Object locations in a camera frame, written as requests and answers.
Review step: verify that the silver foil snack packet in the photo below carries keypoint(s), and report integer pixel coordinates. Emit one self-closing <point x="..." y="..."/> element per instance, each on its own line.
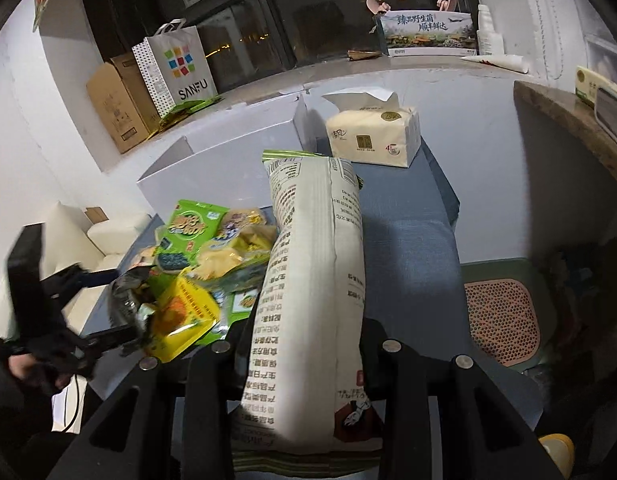
<point x="128" y="300"/>

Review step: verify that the white bottle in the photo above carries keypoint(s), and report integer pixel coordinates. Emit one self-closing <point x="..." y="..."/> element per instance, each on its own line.
<point x="488" y="30"/>

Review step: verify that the yellow green sachet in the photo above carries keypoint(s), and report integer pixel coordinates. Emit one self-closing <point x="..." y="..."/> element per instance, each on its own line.
<point x="181" y="112"/>
<point x="166" y="124"/>

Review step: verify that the brown flat packet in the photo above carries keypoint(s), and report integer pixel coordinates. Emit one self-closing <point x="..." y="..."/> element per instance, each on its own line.
<point x="364" y="55"/>

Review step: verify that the pale green tissue box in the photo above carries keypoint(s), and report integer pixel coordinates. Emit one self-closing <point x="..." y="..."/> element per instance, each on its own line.
<point x="595" y="87"/>

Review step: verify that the stone counter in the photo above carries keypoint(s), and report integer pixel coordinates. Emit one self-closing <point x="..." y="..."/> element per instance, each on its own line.
<point x="568" y="120"/>

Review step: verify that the stone windowsill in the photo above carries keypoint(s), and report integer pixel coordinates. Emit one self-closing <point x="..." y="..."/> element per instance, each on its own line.
<point x="438" y="80"/>

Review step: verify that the yellow snack packet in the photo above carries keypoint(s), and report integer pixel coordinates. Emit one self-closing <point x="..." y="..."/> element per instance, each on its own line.
<point x="183" y="315"/>

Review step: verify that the pink toy ear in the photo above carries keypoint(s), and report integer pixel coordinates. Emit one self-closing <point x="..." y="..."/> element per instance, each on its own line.
<point x="447" y="1"/>
<point x="378" y="6"/>

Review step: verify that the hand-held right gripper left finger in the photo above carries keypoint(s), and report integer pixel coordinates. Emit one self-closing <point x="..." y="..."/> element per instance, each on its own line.
<point x="223" y="362"/>

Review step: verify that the grey paper shopping bag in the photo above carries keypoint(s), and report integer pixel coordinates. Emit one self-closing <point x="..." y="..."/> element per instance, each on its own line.
<point x="181" y="70"/>

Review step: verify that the white cardboard box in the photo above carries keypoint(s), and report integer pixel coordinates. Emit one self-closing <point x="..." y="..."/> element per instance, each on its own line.
<point x="228" y="155"/>

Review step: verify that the person's left hand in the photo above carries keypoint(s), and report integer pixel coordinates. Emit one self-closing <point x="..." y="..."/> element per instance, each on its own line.
<point x="19" y="366"/>

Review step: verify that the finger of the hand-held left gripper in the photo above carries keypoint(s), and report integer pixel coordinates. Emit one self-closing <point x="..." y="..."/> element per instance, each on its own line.
<point x="96" y="277"/>
<point x="113" y="340"/>

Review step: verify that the dark framed window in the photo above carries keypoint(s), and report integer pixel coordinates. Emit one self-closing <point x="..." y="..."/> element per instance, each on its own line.
<point x="308" y="15"/>

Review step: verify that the white sofa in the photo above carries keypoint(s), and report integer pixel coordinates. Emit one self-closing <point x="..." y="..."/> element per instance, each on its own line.
<point x="113" y="240"/>

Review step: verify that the yellow tissue pack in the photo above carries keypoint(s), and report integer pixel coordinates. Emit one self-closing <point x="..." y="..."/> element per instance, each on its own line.
<point x="373" y="135"/>

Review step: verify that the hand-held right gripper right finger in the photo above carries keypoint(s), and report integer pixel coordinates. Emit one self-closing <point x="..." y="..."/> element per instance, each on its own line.
<point x="388" y="367"/>

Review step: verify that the large white snack bag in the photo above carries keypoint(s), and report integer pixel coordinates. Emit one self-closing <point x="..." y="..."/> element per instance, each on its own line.
<point x="313" y="270"/>

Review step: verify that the landscape printed box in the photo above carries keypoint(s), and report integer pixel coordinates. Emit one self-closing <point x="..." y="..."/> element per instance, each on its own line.
<point x="428" y="35"/>

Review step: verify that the blue grey upholstered bench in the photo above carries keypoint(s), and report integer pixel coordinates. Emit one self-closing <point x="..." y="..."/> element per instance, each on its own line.
<point x="408" y="240"/>

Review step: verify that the white tube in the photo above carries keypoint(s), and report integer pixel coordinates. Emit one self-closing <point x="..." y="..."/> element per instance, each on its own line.
<point x="498" y="62"/>

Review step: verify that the yellow white cup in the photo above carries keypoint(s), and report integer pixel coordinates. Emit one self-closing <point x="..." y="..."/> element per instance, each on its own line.
<point x="558" y="452"/>

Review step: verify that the pale yellow chips bag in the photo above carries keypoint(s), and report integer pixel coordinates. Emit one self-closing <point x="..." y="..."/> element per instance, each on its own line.
<point x="238" y="250"/>

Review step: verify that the green white snack packet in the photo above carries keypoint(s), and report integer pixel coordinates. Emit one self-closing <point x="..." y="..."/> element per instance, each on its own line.
<point x="241" y="305"/>

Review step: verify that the brown cardboard box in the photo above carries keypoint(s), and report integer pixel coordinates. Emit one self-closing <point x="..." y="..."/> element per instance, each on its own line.
<point x="116" y="105"/>

